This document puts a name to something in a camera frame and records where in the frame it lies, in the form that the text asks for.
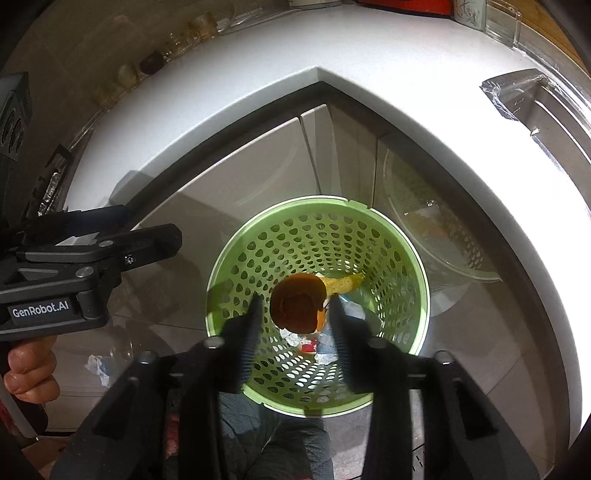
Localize wooden cutting board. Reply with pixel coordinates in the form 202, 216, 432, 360
515, 14, 587, 70

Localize narrow glossy beige cabinet door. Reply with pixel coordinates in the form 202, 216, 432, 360
300, 104, 377, 204

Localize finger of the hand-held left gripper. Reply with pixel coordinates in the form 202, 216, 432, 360
16, 224, 183, 282
28, 204, 127, 243

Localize steel kitchen sink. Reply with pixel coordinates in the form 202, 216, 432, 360
480, 68, 591, 195

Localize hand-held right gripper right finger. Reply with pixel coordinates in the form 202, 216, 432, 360
325, 294, 541, 480

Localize white plastic wrapper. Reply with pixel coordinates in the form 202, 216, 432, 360
339, 300, 370, 321

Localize small white tissue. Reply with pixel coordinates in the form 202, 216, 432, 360
85, 354, 112, 386

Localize person's dark quilted trousers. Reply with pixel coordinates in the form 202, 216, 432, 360
161, 390, 333, 480

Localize clear glass pitcher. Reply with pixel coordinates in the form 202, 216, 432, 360
482, 0, 522, 47

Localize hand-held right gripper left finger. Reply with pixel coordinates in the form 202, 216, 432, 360
51, 292, 266, 480

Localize white printed cup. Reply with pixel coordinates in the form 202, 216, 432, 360
452, 0, 488, 31

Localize wide glossy beige cabinet door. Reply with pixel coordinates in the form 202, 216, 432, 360
46, 115, 319, 435
372, 134, 568, 480

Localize green perforated plastic basket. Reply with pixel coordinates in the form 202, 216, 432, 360
205, 196, 431, 420

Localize person's left hand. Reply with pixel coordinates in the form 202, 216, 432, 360
2, 333, 58, 409

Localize round orange peel piece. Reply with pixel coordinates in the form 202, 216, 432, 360
269, 273, 329, 334

